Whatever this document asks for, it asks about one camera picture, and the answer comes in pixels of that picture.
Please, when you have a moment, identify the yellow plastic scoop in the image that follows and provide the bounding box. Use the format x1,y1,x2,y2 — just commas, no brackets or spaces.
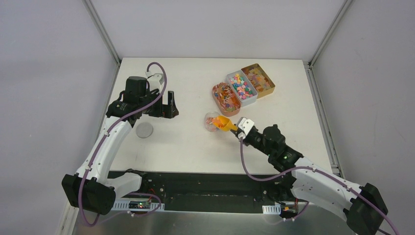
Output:
212,116,238,132

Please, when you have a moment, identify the clear plastic jar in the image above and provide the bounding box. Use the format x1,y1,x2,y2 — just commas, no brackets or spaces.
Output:
204,111,220,132

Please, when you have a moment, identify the orange tray of lollipops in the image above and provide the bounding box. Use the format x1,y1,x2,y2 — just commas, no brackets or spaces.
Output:
211,82,241,117

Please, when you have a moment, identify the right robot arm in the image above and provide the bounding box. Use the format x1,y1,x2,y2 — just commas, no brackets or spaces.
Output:
231,120,388,235

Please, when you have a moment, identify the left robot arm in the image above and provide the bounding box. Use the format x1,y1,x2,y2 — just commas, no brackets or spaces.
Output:
62,73,179,215

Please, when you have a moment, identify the white tray of star candies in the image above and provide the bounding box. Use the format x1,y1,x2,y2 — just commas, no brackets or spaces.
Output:
226,70,258,107

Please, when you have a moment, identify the clear jar lid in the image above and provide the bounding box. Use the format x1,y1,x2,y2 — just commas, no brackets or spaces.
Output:
136,122,154,139

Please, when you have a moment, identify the gold tray of gummies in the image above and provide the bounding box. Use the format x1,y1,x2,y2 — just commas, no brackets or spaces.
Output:
241,63,276,98

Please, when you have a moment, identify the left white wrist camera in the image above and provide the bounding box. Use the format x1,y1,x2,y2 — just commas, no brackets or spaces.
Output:
146,71,164,92

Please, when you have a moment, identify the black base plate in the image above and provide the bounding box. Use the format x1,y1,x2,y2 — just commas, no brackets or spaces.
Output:
107,171,310,214

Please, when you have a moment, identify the aluminium frame rail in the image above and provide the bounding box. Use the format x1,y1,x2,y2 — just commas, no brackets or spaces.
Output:
65,181,362,208

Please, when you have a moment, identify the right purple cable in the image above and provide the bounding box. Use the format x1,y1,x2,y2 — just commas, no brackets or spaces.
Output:
239,136,401,235

